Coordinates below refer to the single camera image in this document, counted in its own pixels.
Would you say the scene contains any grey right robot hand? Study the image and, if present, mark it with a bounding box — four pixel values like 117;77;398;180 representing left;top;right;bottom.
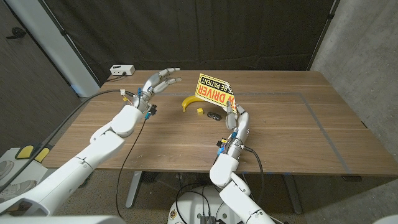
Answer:
224;101;251;155

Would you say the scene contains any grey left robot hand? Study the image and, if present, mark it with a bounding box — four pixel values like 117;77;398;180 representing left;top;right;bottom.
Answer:
133;67;183;114

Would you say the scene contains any yellow new driver bumper sticker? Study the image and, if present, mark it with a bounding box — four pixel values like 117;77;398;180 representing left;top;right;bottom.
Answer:
195;73;237;109

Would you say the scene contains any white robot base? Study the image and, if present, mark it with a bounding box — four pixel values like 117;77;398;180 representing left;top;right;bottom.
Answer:
167;186;237;224

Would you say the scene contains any yellow toy banana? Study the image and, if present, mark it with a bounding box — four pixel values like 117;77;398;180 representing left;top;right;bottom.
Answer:
181;95;208;113

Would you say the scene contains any white power box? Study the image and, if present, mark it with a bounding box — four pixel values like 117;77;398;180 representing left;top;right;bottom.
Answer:
109;64;136;77

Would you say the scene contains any black backdrop curtain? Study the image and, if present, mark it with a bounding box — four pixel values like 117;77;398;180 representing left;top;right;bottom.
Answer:
43;0;339;85

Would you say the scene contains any grey table leg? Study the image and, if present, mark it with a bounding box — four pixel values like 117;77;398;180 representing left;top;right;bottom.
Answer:
126;170;142;208
284;174;303;215

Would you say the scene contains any black backdrop stand pole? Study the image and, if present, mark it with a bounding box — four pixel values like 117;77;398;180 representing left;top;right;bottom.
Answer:
307;0;340;72
39;0;103;87

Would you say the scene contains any white floor board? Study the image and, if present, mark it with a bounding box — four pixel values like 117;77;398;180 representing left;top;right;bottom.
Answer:
0;147;49;205

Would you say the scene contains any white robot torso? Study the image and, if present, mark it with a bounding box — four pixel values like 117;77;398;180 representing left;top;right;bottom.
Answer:
0;215;127;224

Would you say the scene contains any black power box cord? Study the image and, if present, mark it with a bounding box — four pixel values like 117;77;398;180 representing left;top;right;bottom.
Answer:
105;72;127;83

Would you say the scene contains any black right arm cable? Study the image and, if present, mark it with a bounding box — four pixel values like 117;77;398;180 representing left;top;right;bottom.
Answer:
242;146;265;205

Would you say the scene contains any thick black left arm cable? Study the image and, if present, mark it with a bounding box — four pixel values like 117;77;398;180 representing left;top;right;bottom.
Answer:
0;89;135;192

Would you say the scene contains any white door frame post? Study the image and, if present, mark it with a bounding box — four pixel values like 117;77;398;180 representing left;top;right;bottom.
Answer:
6;0;101;98

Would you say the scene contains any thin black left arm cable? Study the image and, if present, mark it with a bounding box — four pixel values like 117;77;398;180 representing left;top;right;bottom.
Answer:
115;119;147;218

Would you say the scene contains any black door handle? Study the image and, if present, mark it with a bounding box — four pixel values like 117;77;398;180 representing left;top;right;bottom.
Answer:
5;27;27;40

